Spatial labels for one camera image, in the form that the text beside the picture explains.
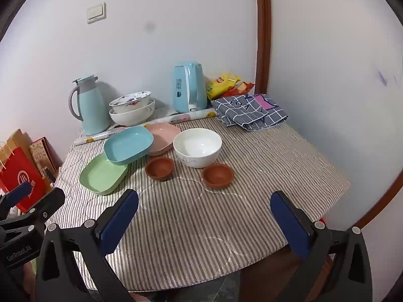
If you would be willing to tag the fruit pattern tray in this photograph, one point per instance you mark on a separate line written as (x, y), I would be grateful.
(189, 117)

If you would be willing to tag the white floral-line bowl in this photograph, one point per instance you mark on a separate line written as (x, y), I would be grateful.
(196, 146)

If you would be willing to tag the white wall switch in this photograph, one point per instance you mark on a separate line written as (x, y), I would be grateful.
(96, 12)

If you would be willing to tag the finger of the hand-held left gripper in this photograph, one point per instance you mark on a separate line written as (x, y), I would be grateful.
(47, 202)
(19, 192)

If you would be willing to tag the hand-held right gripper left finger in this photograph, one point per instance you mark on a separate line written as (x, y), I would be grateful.
(119, 220)

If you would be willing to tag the light blue plate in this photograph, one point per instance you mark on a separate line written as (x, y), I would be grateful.
(129, 144)

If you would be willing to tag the patterned white bowl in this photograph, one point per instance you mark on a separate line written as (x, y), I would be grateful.
(132, 103)

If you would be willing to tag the brown paper bag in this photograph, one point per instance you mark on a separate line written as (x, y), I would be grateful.
(19, 138)

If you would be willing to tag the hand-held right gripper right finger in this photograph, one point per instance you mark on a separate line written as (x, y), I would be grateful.
(292, 226)

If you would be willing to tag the small brown bowl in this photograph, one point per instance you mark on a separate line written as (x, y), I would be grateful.
(217, 176)
(159, 168)

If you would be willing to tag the yellow chip bag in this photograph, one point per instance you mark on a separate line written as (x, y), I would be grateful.
(220, 85)

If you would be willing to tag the light green plate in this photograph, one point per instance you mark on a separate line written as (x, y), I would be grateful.
(100, 176)

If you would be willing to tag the light blue thermos jug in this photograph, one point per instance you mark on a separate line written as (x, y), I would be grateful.
(91, 110)

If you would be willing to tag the red paper bag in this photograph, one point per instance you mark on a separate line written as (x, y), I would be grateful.
(19, 170)

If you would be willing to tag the red chip bag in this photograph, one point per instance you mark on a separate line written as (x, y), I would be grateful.
(244, 87)

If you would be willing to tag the large plain white bowl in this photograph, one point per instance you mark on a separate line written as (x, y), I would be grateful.
(132, 119)

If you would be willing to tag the pink plate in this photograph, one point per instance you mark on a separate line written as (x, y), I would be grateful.
(163, 135)

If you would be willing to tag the grey checkered cloth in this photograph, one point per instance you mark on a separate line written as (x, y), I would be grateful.
(245, 114)

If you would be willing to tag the light blue electric kettle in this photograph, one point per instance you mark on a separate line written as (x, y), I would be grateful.
(192, 88)

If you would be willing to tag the pink paper slip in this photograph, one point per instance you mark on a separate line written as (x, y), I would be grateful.
(264, 102)

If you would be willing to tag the wooden door frame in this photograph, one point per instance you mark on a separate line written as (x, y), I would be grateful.
(263, 37)

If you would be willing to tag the striped tablecloth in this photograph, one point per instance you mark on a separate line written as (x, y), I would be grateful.
(189, 226)

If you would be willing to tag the patterned brown box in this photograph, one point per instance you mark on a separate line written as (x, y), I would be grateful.
(41, 151)

